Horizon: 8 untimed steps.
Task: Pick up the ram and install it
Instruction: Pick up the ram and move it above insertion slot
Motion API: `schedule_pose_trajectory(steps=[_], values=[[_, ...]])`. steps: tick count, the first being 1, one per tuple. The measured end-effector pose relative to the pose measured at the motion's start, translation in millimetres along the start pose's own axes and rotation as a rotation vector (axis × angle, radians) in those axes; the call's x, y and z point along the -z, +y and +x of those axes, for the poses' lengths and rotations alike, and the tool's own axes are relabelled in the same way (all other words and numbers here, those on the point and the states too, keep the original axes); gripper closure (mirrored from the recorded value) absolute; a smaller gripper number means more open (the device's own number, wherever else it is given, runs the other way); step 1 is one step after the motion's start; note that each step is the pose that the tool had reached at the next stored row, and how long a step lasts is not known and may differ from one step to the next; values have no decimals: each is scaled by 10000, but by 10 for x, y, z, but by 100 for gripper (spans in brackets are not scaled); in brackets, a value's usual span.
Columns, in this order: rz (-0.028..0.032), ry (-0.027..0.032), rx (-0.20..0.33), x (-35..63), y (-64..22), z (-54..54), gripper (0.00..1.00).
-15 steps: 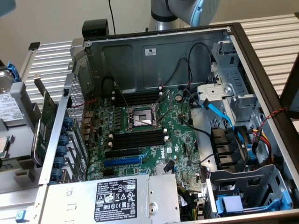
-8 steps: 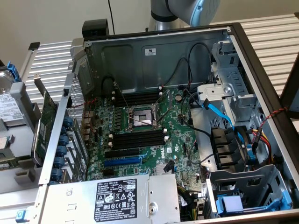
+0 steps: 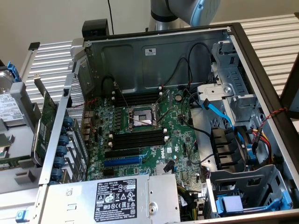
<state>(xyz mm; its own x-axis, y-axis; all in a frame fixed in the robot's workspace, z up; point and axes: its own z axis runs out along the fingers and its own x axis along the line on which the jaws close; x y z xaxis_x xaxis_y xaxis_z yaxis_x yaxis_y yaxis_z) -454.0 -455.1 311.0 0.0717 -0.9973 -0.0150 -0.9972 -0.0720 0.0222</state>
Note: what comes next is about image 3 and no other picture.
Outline yellow red black power wires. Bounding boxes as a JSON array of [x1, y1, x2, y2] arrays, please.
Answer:
[[251, 127, 274, 164]]

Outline dark upright panel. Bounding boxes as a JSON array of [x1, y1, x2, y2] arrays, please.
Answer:
[[280, 53, 299, 119]]

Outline thin metal locking lever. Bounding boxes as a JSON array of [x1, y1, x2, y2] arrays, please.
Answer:
[[155, 107, 176, 124], [115, 83, 133, 112]]

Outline blue plastic disk bracket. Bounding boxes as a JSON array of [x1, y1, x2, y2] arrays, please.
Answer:
[[7, 60, 19, 82]]

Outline black RAM slot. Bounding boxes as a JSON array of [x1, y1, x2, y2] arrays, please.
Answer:
[[107, 136, 169, 150], [112, 86, 164, 98], [112, 128, 165, 138], [111, 135, 166, 145], [112, 92, 163, 102], [114, 97, 162, 105], [109, 128, 168, 142], [114, 100, 162, 107]]

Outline blue expansion slot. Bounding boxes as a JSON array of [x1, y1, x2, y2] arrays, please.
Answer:
[[104, 156, 142, 167]]

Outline metal CPU socket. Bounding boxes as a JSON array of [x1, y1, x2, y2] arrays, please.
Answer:
[[125, 102, 163, 131]]

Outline blue plastic latch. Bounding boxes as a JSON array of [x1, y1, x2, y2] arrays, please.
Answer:
[[15, 210, 28, 224]]

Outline grey metal drive cage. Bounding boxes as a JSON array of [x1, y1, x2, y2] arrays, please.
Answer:
[[196, 29, 262, 122]]

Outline grey black cable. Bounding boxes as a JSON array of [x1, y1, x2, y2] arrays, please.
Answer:
[[188, 153, 215, 164]]

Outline silver power supply unit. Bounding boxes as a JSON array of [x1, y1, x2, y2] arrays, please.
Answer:
[[38, 174, 182, 224]]

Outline black hanging cable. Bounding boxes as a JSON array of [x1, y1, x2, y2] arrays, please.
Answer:
[[107, 0, 115, 35]]

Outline thin black wire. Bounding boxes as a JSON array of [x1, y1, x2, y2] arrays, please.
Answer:
[[163, 57, 192, 87], [188, 42, 214, 84]]

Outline green RAM stick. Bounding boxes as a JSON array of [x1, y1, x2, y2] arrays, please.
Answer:
[[0, 158, 31, 170]]

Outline blue SATA wire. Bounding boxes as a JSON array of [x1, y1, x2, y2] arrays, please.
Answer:
[[202, 98, 246, 152]]

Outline black box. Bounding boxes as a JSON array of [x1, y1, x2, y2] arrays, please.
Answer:
[[82, 19, 110, 39]]

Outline hard disk white label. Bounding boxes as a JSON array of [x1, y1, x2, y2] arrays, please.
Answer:
[[0, 70, 25, 128]]

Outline blue disk carrier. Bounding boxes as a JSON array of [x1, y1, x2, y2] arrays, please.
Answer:
[[216, 191, 292, 215]]

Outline yellow black wire bundle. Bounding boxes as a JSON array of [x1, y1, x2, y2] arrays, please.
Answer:
[[177, 184, 206, 221]]

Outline long black expansion slot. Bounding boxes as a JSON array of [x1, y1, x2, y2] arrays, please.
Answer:
[[104, 148, 141, 159]]

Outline thick black cable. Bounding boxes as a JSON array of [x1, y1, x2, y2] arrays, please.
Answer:
[[181, 90, 212, 139]]

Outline black fan shroud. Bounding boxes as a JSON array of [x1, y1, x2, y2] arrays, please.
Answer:
[[210, 127, 248, 173]]

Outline silver finned heatsink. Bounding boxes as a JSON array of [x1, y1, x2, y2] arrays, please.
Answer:
[[154, 163, 175, 176]]

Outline red black twisted wire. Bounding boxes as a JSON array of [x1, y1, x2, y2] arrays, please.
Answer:
[[70, 97, 98, 109], [256, 106, 289, 131]]

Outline grey disk bay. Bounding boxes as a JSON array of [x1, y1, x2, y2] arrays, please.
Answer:
[[205, 164, 294, 219]]

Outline looped black wire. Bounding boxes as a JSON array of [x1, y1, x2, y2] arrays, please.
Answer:
[[101, 75, 118, 94]]

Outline black angled connector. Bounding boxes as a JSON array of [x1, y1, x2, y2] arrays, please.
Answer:
[[163, 160, 176, 173]]

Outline open grey PC case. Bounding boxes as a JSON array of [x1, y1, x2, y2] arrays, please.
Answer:
[[38, 22, 299, 224]]

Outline green graphics card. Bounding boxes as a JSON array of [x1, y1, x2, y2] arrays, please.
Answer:
[[31, 73, 59, 166]]

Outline green motherboard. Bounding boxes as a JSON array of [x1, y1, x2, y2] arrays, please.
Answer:
[[86, 87, 207, 185]]

